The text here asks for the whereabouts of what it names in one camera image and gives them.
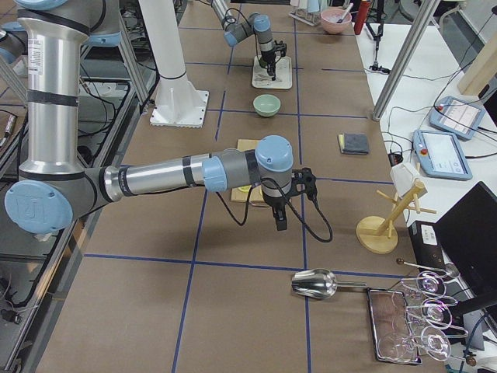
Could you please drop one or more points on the wine glass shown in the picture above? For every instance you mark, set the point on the wine glass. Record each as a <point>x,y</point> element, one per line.
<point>426,285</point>
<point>404,348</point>
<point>435,313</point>

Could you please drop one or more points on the grey folded cloth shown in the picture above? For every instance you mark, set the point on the grey folded cloth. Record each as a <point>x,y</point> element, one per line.
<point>353,144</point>

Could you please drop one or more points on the mint green bowl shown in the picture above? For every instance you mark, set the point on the mint green bowl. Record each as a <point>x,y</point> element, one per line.
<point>266,105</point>

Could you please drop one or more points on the black laptop monitor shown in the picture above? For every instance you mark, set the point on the black laptop monitor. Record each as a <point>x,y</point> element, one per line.
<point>467,233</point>

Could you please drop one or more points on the red cylinder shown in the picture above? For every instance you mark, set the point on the red cylinder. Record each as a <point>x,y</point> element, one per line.
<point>361,16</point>

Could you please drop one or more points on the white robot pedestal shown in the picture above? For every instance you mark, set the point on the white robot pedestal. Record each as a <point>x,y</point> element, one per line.
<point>177,102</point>

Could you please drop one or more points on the lemon slice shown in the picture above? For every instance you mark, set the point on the lemon slice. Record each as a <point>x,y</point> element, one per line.
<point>244,189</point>

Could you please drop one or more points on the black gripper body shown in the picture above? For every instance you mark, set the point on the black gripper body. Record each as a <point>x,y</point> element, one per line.
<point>267,61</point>
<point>276,203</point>

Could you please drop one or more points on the long metal bar spoon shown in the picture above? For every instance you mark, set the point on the long metal bar spoon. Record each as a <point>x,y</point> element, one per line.
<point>449,270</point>

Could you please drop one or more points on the pink bowl with ice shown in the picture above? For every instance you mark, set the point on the pink bowl with ice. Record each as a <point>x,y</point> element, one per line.
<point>333,21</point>

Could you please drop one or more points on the teach pendant tablet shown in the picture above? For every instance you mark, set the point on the teach pendant tablet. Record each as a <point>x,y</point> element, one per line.
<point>440,155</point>
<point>457,116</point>

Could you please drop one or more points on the metal rod tool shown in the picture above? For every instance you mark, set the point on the metal rod tool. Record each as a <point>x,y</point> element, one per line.
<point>345,12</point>

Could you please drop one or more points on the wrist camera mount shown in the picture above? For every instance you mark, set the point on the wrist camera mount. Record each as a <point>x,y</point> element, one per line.
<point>280,48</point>
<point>303,181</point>

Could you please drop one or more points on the white wire cup rack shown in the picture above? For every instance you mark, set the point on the white wire cup rack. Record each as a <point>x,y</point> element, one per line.
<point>306,11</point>

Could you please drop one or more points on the metal scoop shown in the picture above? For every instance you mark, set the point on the metal scoop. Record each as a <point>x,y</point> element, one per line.
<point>320,283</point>

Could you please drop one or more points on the black tripod stick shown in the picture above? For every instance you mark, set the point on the black tripod stick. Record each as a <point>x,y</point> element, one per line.
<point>376,36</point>

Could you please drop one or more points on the wooden mug tree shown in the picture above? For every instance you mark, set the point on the wooden mug tree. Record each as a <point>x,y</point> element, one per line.
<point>377,234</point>

